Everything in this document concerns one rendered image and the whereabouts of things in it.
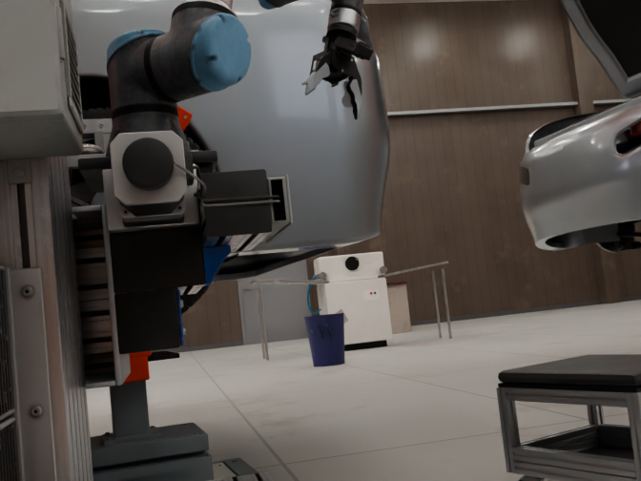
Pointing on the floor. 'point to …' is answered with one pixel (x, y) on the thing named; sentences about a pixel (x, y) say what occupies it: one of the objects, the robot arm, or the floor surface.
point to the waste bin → (326, 338)
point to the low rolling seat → (564, 443)
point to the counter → (399, 307)
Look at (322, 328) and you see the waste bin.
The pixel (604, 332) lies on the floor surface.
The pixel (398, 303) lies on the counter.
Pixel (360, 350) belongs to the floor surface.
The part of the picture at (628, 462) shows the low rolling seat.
